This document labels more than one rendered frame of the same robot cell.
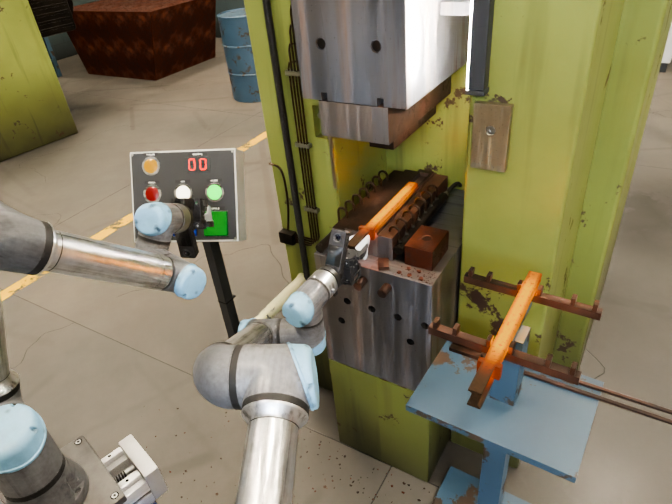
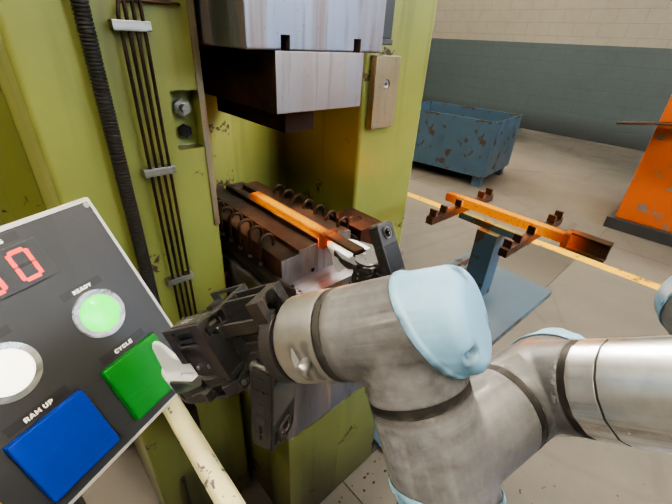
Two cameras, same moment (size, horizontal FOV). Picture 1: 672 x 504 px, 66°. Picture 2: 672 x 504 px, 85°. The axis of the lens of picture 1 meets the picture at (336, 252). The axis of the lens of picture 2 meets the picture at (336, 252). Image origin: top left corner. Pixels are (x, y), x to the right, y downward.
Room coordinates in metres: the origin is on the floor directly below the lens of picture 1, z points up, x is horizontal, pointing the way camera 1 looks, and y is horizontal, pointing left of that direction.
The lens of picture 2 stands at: (1.09, 0.62, 1.39)
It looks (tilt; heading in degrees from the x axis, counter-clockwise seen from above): 30 degrees down; 282
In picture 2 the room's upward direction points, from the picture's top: 3 degrees clockwise
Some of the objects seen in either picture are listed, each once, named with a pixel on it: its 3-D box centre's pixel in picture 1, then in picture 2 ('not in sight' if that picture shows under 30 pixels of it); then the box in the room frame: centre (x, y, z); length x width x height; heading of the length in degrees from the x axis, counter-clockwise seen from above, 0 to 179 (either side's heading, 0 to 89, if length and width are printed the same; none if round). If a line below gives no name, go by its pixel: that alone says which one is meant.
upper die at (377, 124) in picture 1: (390, 96); (259, 71); (1.45, -0.20, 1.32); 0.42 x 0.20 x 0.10; 145
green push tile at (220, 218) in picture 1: (216, 223); (143, 374); (1.38, 0.35, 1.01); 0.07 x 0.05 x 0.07; 80
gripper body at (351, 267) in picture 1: (339, 270); (380, 279); (1.12, 0.00, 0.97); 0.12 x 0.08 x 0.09; 145
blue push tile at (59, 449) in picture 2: not in sight; (66, 443); (1.40, 0.45, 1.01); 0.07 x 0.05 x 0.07; 80
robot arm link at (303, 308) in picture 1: (305, 303); not in sight; (0.99, 0.09, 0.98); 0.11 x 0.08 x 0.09; 145
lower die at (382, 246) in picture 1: (393, 208); (267, 223); (1.45, -0.20, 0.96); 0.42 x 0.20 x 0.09; 145
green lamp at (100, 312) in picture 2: (214, 192); (100, 313); (1.43, 0.35, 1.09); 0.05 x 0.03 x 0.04; 55
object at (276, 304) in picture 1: (268, 313); (210, 471); (1.40, 0.26, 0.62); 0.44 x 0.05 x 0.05; 145
